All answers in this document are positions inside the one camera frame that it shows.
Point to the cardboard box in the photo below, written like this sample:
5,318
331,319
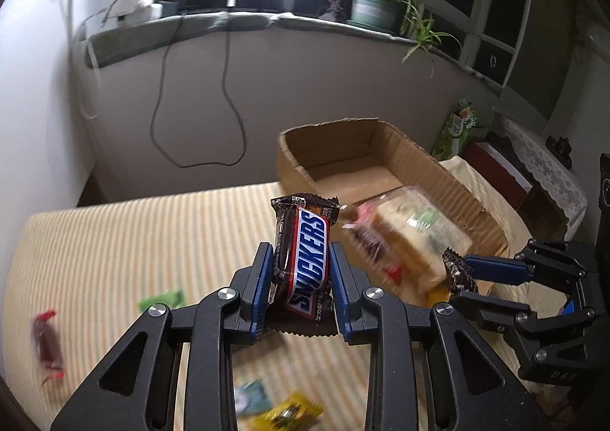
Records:
429,173

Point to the striped blanket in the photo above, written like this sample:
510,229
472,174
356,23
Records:
143,245

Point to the dark candy with red ends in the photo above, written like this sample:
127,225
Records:
47,345

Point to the dark patterned candy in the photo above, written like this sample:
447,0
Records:
457,271

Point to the white lace cloth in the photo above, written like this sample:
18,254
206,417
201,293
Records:
538,159

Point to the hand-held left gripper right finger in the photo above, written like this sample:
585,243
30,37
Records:
340,297

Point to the black power adapter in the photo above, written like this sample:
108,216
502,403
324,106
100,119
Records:
170,7

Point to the yellow candy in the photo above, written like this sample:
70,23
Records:
286,414

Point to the teal mint candy packet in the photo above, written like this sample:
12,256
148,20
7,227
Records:
252,395

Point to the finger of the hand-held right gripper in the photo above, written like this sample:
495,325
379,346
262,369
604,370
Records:
491,312
495,269

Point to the small purple plant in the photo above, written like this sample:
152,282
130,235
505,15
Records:
335,5

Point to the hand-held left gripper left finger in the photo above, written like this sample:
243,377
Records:
259,297

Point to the potted spider plant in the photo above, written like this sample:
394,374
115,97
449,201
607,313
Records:
376,9

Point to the olive curtain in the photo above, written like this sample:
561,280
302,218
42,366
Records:
572,30

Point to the bright green candy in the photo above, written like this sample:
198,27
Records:
162,300

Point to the green snack bag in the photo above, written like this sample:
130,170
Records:
452,135

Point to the brown chocolate bar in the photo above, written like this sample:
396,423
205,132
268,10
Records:
305,259

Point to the clear sandwich packet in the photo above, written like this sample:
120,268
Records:
414,240

